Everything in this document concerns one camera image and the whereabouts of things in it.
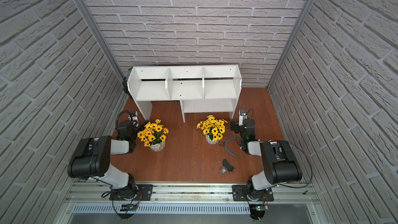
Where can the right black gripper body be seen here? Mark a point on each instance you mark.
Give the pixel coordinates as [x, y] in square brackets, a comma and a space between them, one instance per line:
[238, 129]

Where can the sunflower pot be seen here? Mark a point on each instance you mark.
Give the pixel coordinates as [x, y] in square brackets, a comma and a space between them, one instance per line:
[213, 129]
[154, 135]

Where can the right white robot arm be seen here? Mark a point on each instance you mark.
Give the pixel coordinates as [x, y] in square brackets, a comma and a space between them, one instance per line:
[280, 164]

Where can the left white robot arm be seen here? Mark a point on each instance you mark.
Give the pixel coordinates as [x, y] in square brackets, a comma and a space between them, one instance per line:
[91, 161]

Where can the small black clip device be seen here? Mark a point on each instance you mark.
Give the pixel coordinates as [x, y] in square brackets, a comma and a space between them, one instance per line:
[226, 167]

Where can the white wooden shelf unit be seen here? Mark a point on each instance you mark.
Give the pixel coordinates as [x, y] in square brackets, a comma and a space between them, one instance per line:
[198, 89]

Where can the left circuit board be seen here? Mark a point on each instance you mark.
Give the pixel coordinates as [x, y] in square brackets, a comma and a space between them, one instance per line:
[128, 207]

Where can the circuit board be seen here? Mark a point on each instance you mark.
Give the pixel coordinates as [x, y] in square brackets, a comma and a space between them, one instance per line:
[128, 207]
[259, 207]

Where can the right circuit board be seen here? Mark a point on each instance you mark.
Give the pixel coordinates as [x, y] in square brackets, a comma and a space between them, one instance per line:
[259, 207]

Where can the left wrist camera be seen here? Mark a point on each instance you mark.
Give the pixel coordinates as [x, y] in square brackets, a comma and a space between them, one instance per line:
[134, 116]

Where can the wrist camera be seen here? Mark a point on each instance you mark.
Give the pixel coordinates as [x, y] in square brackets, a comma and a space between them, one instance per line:
[242, 117]
[134, 116]

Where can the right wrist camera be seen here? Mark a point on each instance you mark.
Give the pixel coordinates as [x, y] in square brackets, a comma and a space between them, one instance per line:
[242, 117]

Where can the blue handled pliers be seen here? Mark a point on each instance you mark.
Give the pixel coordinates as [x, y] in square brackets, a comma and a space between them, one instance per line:
[226, 146]

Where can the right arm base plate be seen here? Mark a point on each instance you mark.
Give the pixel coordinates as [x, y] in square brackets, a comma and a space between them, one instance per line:
[241, 193]

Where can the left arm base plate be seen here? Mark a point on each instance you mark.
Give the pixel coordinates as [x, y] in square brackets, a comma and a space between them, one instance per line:
[143, 192]

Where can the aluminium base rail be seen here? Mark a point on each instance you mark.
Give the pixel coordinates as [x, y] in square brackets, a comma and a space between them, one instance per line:
[181, 198]

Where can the aluminium corner post right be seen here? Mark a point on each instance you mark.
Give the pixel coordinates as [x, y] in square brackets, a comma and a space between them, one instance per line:
[294, 34]

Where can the aluminium corner post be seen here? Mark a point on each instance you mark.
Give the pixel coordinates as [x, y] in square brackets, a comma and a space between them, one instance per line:
[294, 34]
[96, 32]

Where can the aluminium corner post left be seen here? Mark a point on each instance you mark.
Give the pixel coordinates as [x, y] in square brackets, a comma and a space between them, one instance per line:
[96, 32]

